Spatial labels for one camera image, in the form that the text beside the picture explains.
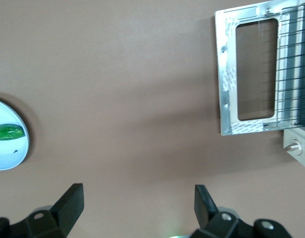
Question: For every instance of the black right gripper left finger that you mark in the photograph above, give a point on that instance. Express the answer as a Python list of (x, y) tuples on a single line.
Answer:
[(68, 210)]

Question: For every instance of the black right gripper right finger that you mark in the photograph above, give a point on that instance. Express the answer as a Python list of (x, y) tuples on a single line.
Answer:
[(207, 213)]

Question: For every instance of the white oven knob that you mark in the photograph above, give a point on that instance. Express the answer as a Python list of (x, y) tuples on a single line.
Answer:
[(293, 146)]

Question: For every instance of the white toaster oven body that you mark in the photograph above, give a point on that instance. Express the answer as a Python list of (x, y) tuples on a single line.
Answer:
[(303, 158)]

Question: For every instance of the light blue round plate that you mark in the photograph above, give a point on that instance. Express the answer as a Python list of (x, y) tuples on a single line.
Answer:
[(9, 153)]

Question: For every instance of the green cucumber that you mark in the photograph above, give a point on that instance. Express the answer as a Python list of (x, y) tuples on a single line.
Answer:
[(9, 131)]

